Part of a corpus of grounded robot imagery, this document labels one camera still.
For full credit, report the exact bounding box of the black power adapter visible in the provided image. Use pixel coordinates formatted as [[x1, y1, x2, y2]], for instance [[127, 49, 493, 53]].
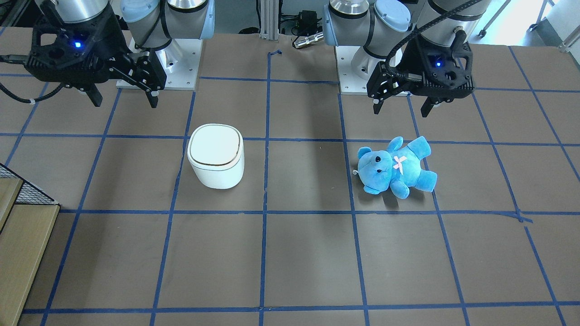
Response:
[[296, 10, 317, 30]]

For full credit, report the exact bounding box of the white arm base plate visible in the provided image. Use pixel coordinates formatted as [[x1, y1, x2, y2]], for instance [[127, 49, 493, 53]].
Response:
[[116, 38, 203, 91], [335, 46, 384, 96]]

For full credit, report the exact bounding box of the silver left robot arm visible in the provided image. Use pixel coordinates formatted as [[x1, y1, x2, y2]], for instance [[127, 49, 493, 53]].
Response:
[[322, 0, 489, 117]]

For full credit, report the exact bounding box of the wire mesh wooden shelf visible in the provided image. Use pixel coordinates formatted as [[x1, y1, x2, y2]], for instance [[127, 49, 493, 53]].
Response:
[[0, 164, 60, 326]]

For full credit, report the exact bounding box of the aluminium frame post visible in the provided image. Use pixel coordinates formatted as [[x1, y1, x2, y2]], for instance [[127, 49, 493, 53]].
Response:
[[257, 0, 281, 43]]

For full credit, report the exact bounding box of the blue teddy bear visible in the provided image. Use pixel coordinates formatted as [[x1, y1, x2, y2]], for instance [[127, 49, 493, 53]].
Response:
[[353, 136, 438, 199]]

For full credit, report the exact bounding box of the silver metal cylinder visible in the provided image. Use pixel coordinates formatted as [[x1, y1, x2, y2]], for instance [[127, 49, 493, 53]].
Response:
[[292, 32, 324, 50]]

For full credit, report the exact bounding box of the white trash can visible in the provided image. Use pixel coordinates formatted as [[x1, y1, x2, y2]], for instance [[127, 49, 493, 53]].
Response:
[[186, 124, 245, 189]]

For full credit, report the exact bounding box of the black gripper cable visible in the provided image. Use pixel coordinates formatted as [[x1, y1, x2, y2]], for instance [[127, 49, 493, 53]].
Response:
[[0, 54, 64, 105], [385, 0, 482, 82]]

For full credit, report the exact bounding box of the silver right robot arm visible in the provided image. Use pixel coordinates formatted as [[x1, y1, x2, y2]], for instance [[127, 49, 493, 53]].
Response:
[[17, 0, 215, 108]]

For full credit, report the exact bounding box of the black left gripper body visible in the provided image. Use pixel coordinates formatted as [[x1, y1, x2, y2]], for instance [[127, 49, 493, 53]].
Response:
[[367, 33, 475, 101]]

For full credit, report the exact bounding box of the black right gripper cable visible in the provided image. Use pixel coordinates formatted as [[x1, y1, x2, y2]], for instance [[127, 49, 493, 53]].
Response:
[[0, 54, 64, 105]]

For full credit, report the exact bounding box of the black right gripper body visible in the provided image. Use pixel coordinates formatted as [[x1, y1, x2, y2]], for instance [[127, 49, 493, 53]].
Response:
[[24, 5, 167, 91]]

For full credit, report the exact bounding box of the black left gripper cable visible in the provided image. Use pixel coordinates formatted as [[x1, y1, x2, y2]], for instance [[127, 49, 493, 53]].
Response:
[[385, 0, 482, 82]]

